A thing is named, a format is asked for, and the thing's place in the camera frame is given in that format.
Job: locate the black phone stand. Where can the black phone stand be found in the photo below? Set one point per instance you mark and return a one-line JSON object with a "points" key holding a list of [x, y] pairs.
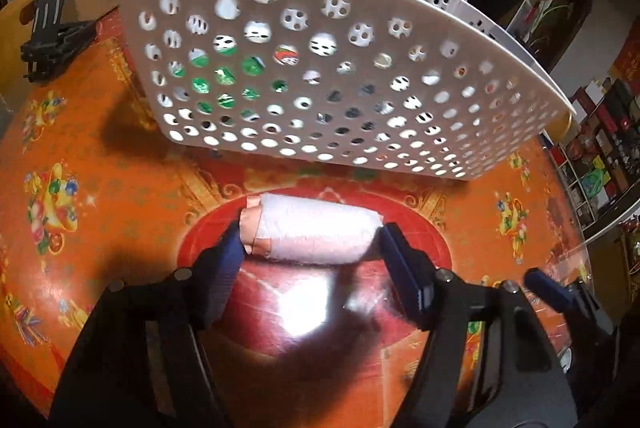
{"points": [[54, 44]]}

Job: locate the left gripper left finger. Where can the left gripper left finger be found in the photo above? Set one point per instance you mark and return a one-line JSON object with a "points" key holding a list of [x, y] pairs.
{"points": [[137, 361]]}

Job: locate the red floral tablecloth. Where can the red floral tablecloth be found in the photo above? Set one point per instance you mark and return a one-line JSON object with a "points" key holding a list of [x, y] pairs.
{"points": [[91, 191]]}

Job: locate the right wooden chair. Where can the right wooden chair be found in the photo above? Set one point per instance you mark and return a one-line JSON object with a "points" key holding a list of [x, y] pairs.
{"points": [[557, 128]]}

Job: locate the white red printed packet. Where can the white red printed packet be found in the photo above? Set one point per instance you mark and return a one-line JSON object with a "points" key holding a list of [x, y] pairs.
{"points": [[286, 55]]}

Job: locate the green foil packet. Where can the green foil packet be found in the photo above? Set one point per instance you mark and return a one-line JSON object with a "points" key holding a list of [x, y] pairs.
{"points": [[226, 82]]}

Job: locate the left wooden chair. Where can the left wooden chair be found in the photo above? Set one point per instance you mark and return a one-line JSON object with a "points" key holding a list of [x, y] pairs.
{"points": [[16, 29]]}

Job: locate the wooden chair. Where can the wooden chair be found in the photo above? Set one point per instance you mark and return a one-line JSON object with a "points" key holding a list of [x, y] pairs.
{"points": [[16, 29], [557, 128]]}

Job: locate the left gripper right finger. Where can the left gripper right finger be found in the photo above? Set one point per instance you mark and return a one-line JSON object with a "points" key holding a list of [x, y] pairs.
{"points": [[518, 380]]}

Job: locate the low shelf with boxes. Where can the low shelf with boxes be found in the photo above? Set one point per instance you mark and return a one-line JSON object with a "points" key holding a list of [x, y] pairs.
{"points": [[597, 155]]}

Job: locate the white pink cloth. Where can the white pink cloth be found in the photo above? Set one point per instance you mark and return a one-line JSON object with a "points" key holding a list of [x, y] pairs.
{"points": [[297, 230]]}

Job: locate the white perforated plastic basket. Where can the white perforated plastic basket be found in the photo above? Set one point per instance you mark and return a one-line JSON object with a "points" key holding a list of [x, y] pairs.
{"points": [[429, 87]]}

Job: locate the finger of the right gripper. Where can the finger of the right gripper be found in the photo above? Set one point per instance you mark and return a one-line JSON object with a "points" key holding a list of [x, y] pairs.
{"points": [[556, 296]]}

